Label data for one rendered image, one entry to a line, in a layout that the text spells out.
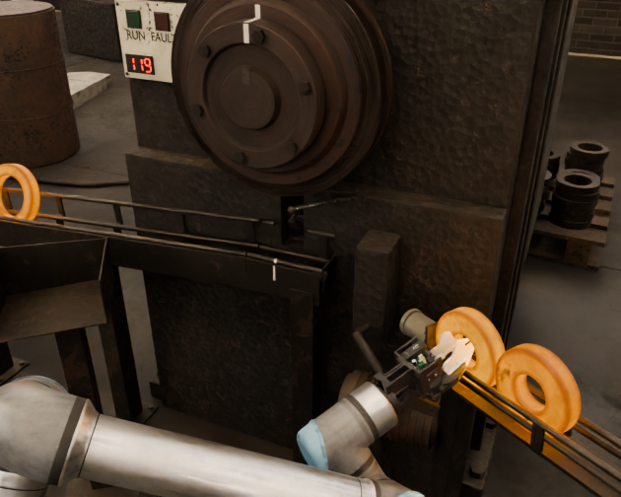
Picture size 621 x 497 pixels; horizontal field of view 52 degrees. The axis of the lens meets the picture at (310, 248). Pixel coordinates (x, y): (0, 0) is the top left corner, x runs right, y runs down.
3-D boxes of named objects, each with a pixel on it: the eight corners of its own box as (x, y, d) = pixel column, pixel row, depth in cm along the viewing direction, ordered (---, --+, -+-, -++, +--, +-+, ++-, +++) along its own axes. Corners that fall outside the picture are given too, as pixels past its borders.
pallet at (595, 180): (346, 219, 326) (349, 136, 304) (397, 165, 390) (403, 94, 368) (597, 271, 280) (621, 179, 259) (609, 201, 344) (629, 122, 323)
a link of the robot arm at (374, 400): (383, 447, 111) (352, 413, 118) (405, 430, 112) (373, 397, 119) (373, 416, 105) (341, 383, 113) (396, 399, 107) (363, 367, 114)
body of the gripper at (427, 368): (446, 356, 110) (391, 395, 107) (451, 387, 116) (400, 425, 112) (417, 333, 116) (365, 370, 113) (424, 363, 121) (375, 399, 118)
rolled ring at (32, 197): (-5, 236, 187) (4, 235, 190) (38, 217, 179) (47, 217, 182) (-23, 176, 187) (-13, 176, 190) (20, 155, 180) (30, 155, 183)
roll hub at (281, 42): (205, 150, 137) (193, 13, 123) (325, 170, 127) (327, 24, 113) (190, 159, 132) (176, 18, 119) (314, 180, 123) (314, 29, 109)
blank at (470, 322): (448, 294, 124) (436, 299, 123) (510, 327, 112) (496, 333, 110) (447, 361, 130) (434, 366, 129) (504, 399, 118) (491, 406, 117)
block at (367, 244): (366, 312, 156) (370, 225, 145) (397, 319, 153) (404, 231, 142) (350, 336, 148) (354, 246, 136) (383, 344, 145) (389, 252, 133)
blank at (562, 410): (511, 328, 112) (497, 334, 110) (586, 370, 99) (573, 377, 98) (505, 400, 118) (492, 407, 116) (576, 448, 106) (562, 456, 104)
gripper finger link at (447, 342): (470, 322, 117) (432, 350, 114) (474, 344, 120) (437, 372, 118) (458, 315, 119) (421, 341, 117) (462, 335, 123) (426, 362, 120)
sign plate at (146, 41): (130, 75, 159) (119, -2, 151) (220, 86, 150) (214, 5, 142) (124, 77, 158) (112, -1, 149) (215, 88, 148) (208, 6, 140)
